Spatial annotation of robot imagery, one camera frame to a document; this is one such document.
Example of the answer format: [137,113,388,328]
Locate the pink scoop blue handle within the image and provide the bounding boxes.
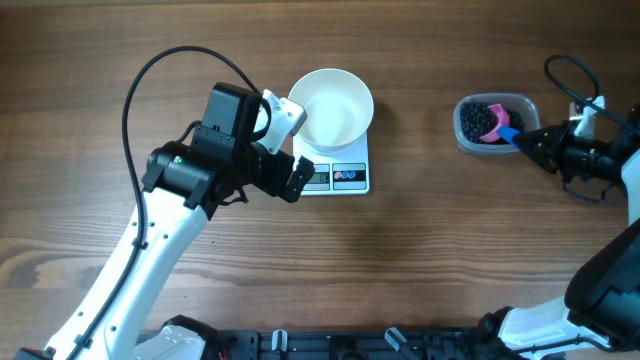
[477,103,525,145]

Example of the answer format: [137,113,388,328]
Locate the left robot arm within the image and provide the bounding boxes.
[16,83,314,359]

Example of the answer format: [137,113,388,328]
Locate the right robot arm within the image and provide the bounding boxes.
[468,108,639,359]

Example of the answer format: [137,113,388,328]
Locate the white digital kitchen scale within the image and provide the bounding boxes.
[293,134,370,196]

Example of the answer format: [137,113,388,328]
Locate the white round bowl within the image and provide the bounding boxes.
[288,68,375,152]

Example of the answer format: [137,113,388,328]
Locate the clear plastic bean container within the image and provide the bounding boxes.
[453,93,541,155]

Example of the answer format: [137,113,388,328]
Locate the black beans in container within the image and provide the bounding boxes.
[460,101,506,145]

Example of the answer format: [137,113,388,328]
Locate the black right camera cable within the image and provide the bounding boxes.
[543,54,640,136]

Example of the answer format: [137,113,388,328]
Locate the black camera cable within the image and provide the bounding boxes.
[543,54,640,136]
[64,45,274,360]

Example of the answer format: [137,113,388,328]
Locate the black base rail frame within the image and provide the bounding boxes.
[134,313,566,360]

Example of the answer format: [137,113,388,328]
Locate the black left camera cable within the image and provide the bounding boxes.
[64,45,274,360]

